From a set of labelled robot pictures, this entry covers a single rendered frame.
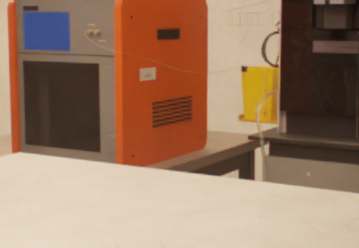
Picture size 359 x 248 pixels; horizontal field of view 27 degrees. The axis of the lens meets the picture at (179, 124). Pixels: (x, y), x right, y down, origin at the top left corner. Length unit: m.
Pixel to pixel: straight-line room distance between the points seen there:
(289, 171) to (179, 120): 0.38
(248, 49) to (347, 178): 1.53
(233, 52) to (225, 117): 0.31
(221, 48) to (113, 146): 1.85
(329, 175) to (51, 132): 0.78
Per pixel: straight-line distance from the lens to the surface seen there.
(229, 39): 3.61
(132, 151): 1.87
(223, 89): 3.64
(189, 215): 0.72
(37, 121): 2.00
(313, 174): 2.19
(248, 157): 2.40
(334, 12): 2.13
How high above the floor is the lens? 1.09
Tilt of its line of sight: 8 degrees down
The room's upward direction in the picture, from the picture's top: straight up
